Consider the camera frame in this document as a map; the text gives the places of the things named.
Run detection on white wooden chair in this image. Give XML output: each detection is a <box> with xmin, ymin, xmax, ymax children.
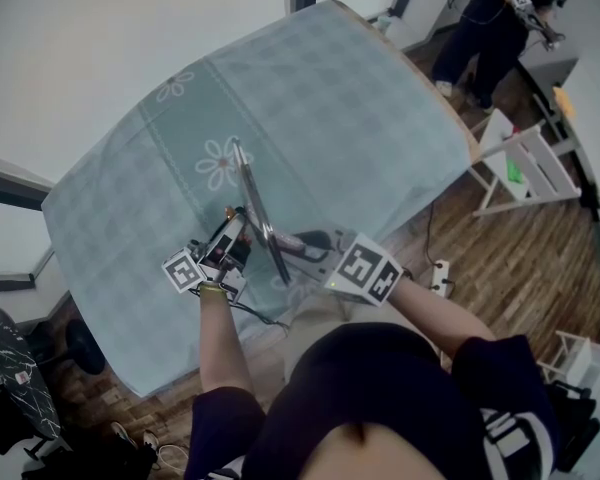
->
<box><xmin>467</xmin><ymin>107</ymin><xmax>584</xmax><ymax>219</ymax></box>

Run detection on black floor cable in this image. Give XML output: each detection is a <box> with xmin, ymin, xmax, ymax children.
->
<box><xmin>423</xmin><ymin>202</ymin><xmax>439</xmax><ymax>264</ymax></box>

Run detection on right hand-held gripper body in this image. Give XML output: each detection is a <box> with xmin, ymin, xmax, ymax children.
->
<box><xmin>304</xmin><ymin>231</ymin><xmax>404</xmax><ymax>309</ymax></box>

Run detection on person's beige trousers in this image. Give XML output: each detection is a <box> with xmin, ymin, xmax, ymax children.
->
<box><xmin>284</xmin><ymin>292</ymin><xmax>431</xmax><ymax>369</ymax></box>

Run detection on black marble round table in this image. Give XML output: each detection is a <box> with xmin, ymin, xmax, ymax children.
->
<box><xmin>0</xmin><ymin>307</ymin><xmax>106</xmax><ymax>439</ymax></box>

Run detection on person's right forearm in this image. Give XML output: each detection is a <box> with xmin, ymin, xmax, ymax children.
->
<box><xmin>392</xmin><ymin>277</ymin><xmax>496</xmax><ymax>359</ymax></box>

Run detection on person's torso in dark shirt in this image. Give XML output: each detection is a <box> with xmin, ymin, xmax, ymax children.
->
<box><xmin>184</xmin><ymin>322</ymin><xmax>561</xmax><ymax>480</ymax></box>

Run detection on white table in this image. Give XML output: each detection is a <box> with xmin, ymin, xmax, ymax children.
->
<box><xmin>519</xmin><ymin>42</ymin><xmax>600</xmax><ymax>204</ymax></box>

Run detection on white power strip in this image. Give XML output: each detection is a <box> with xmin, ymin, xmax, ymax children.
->
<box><xmin>429</xmin><ymin>260</ymin><xmax>451</xmax><ymax>299</ymax></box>

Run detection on wooden table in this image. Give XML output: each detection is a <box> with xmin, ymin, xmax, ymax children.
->
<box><xmin>332</xmin><ymin>0</ymin><xmax>481</xmax><ymax>169</ymax></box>

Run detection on light blue floral tablecloth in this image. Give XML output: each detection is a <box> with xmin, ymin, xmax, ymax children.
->
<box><xmin>40</xmin><ymin>1</ymin><xmax>471</xmax><ymax>399</ymax></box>

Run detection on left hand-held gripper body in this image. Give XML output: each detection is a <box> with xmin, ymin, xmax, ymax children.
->
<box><xmin>162</xmin><ymin>220</ymin><xmax>252</xmax><ymax>305</ymax></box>

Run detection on orange item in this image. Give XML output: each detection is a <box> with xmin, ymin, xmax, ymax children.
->
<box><xmin>552</xmin><ymin>86</ymin><xmax>577</xmax><ymax>119</ymax></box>

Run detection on person's left forearm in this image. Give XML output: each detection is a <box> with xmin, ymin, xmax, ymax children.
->
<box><xmin>198</xmin><ymin>290</ymin><xmax>254</xmax><ymax>394</ymax></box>

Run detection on glass pot lid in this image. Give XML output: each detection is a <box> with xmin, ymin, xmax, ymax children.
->
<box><xmin>223</xmin><ymin>137</ymin><xmax>292</xmax><ymax>287</ymax></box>

